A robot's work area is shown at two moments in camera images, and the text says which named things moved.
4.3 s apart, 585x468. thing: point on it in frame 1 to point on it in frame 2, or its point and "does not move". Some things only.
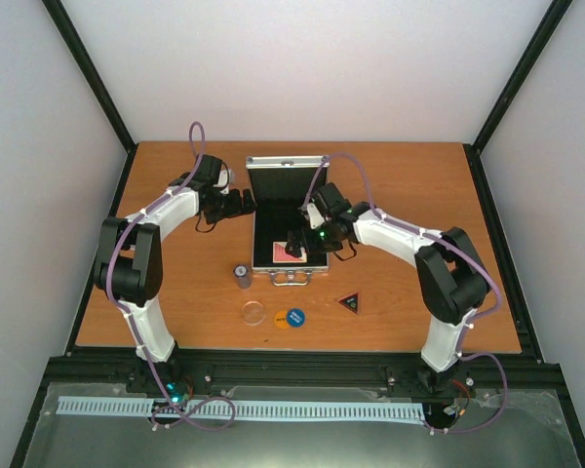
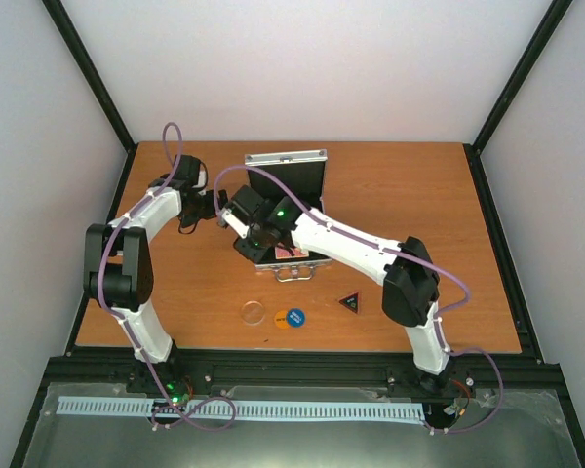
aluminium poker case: (284, 186) does not move
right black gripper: (295, 234) to (253, 253)
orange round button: (280, 319) does not move
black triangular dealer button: (351, 301) does not move
